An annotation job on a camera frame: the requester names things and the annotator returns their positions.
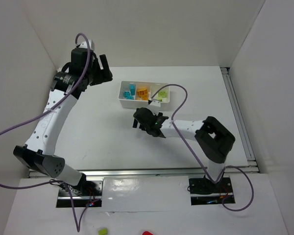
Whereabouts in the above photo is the green lego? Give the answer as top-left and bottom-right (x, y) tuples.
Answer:
(157, 91), (168, 98)
(155, 97), (165, 102)

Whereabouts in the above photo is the white divided container tray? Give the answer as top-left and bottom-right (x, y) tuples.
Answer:
(118, 81), (170, 111)

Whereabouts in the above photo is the blue lego brick wide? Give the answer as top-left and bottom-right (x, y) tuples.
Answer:
(123, 91), (134, 100)

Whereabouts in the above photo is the tall blue lego brick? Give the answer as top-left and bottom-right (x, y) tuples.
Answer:
(129, 84), (136, 96)

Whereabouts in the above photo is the orange round lego piece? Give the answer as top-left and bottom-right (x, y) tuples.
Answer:
(136, 88), (148, 95)

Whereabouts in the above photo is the orange lego slanted brick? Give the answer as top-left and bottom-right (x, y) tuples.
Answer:
(136, 95), (149, 101)

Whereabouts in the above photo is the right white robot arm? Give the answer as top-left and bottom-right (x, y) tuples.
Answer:
(133, 100), (235, 184)

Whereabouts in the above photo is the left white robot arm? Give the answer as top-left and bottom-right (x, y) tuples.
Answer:
(13, 40), (112, 195)

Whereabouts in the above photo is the red object at edge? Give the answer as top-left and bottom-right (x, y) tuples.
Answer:
(142, 231), (153, 235)

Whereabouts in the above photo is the green lego outside foreground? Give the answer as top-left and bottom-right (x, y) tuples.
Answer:
(98, 228), (108, 235)

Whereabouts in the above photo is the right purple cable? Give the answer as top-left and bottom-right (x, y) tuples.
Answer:
(148, 84), (254, 211)

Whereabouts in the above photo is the aluminium rail front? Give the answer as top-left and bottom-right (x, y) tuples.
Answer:
(81, 168), (204, 177)

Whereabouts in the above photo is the aluminium rail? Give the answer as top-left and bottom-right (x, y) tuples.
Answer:
(220, 67), (260, 173)
(81, 168), (204, 177)

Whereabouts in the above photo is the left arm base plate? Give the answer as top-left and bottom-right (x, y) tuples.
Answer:
(50, 179), (103, 208)

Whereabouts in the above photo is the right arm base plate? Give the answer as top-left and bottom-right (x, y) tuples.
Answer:
(187, 177), (235, 206)

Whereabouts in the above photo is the aluminium rail right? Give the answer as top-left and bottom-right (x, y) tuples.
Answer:
(220, 67), (260, 173)

